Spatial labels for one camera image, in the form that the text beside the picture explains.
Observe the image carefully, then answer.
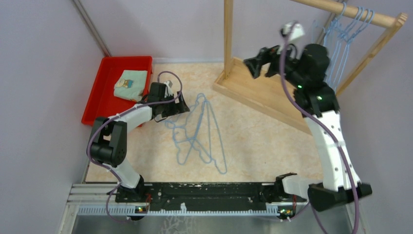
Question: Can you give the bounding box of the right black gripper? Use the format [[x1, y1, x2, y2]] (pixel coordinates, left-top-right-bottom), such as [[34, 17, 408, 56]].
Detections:
[[242, 38, 305, 88]]

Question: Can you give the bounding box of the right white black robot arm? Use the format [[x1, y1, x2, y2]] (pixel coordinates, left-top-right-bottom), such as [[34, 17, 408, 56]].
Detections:
[[243, 44, 372, 212]]

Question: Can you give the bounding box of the folded light green cloth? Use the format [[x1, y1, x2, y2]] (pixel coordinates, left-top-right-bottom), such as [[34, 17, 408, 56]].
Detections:
[[113, 70, 148, 101]]

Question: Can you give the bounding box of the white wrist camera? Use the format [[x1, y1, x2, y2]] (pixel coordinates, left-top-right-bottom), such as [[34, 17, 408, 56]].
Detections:
[[163, 80, 173, 98], [280, 21, 305, 43]]

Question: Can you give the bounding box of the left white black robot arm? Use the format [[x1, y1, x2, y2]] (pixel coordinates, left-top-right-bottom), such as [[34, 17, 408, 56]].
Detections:
[[86, 81, 190, 202]]

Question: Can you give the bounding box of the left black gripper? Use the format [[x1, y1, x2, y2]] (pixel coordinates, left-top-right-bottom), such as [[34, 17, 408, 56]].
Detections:
[[159, 91, 189, 117]]

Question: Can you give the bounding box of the red plastic bin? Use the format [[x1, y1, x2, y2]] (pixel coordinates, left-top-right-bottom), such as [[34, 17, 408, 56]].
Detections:
[[81, 56, 152, 126]]

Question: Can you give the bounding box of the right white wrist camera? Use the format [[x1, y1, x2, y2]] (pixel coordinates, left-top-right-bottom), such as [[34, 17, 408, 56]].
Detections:
[[280, 21, 305, 43]]

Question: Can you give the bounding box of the purple cable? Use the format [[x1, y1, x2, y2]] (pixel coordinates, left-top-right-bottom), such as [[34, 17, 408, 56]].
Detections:
[[86, 71, 183, 225], [279, 22, 360, 234]]

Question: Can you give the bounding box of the aluminium frame rail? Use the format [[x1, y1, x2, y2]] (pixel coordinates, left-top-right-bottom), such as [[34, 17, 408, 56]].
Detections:
[[66, 182, 360, 217]]

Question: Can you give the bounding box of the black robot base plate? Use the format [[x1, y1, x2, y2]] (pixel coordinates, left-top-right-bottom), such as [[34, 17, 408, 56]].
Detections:
[[115, 182, 305, 212]]

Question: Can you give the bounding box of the wooden hanger rack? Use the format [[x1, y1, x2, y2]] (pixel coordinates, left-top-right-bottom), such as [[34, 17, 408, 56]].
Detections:
[[212, 0, 408, 133]]

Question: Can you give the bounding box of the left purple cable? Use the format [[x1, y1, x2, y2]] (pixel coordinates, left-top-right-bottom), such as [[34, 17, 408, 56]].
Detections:
[[86, 71, 183, 225]]

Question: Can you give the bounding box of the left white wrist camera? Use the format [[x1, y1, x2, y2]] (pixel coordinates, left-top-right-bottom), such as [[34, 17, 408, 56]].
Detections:
[[163, 80, 173, 98]]

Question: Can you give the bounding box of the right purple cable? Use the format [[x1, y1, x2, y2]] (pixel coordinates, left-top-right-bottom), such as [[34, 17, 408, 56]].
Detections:
[[279, 22, 360, 234]]

